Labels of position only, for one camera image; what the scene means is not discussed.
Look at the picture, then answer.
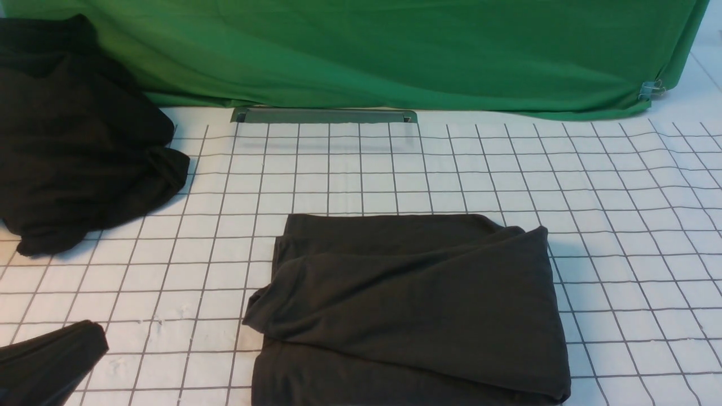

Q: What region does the gray long sleeve shirt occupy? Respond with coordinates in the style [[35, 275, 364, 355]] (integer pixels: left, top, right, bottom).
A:
[[243, 214, 572, 405]]

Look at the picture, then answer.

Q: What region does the gray metal bar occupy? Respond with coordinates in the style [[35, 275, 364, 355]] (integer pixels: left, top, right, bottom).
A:
[[230, 107, 418, 124]]

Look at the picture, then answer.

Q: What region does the green backdrop cloth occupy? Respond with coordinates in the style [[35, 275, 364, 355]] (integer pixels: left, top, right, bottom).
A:
[[2, 1, 708, 121]]

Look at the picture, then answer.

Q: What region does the black crumpled garment pile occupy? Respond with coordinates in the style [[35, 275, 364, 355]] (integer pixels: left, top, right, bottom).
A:
[[1, 15, 190, 257]]

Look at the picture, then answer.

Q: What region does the metal binder clip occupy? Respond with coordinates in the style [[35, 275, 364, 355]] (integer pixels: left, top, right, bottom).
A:
[[639, 80, 666, 102]]

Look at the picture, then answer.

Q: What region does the dark cloth at corner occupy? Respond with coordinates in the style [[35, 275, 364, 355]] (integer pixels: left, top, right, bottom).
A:
[[1, 320, 109, 405]]

